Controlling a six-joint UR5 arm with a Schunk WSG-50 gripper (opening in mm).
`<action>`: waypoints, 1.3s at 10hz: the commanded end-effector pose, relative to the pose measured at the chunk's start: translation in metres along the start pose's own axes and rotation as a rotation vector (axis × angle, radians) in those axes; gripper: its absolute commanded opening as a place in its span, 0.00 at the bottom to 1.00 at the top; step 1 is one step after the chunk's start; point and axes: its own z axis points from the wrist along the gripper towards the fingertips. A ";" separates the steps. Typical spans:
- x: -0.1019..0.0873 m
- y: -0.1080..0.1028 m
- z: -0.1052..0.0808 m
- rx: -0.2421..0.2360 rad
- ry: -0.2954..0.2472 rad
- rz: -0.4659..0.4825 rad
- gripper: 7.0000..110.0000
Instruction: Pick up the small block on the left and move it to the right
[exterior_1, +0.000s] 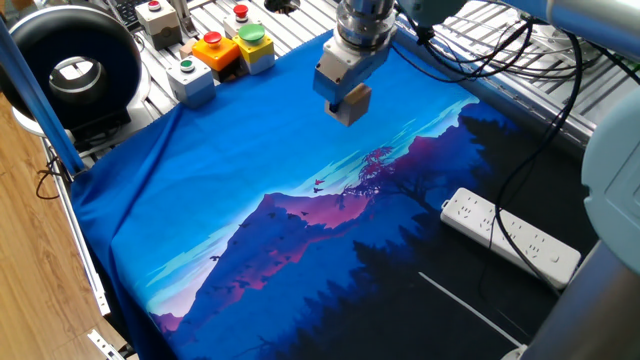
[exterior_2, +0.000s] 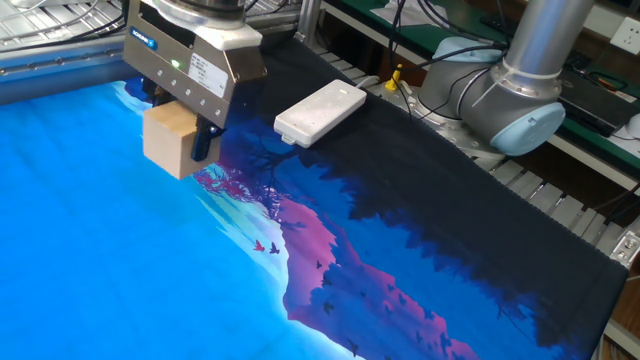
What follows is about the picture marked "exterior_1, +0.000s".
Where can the silver Schunk gripper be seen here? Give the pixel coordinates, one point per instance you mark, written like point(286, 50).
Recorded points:
point(337, 75)

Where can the small wooden cube block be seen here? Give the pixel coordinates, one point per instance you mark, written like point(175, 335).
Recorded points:
point(355, 107)

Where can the tiny wooden block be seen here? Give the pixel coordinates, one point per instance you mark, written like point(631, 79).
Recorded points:
point(188, 49)

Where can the yellow box green button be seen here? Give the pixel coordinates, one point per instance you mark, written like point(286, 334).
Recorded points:
point(255, 50)

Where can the printed mountain landscape cloth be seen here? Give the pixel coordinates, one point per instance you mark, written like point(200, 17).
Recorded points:
point(250, 160)

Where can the black round object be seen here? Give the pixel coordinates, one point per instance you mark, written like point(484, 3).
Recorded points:
point(281, 5)

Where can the white box red mushroom button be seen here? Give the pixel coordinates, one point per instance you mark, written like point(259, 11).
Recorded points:
point(241, 20)

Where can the orange box red button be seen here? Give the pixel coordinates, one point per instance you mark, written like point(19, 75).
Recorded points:
point(216, 52)

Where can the grey box green button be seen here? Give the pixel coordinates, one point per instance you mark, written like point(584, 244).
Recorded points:
point(192, 85)

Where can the white power strip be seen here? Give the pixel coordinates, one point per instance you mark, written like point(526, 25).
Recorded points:
point(475, 220)

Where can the grey box red button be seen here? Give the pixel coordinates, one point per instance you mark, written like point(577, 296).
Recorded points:
point(160, 25)

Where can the black keyboard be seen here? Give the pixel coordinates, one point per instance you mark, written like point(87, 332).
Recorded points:
point(125, 12)

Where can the blue metal bar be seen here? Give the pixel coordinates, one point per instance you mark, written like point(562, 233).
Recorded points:
point(40, 110)

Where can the metal upright bracket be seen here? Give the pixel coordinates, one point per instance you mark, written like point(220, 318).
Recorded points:
point(182, 20)

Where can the aluminium frame rail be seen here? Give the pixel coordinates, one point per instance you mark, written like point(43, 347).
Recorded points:
point(525, 100)

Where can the white table edge rail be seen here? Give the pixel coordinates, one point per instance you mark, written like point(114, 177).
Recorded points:
point(75, 235)

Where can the loose metal bracket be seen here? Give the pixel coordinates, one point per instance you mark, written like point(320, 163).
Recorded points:
point(105, 345)

